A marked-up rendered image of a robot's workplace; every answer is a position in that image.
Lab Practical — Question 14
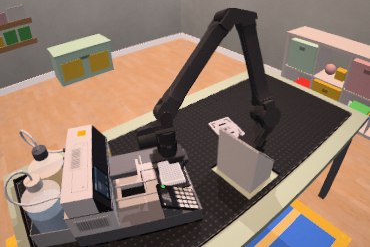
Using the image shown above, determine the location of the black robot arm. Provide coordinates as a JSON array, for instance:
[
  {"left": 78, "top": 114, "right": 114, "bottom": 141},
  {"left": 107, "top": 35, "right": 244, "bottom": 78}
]
[{"left": 136, "top": 8, "right": 281, "bottom": 154}]

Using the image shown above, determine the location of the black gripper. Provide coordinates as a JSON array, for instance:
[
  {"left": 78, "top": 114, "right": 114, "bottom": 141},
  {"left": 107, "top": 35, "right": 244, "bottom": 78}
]
[{"left": 150, "top": 141, "right": 189, "bottom": 175}]

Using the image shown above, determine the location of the beige bottle with black cap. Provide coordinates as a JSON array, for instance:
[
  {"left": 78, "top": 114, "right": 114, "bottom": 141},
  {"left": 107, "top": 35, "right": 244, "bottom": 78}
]
[{"left": 28, "top": 145, "right": 64, "bottom": 188}]

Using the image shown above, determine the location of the translucent plastic bottle with blue liquid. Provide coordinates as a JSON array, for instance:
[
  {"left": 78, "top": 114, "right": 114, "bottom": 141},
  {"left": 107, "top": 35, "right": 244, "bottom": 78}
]
[{"left": 21, "top": 174, "right": 68, "bottom": 234}]

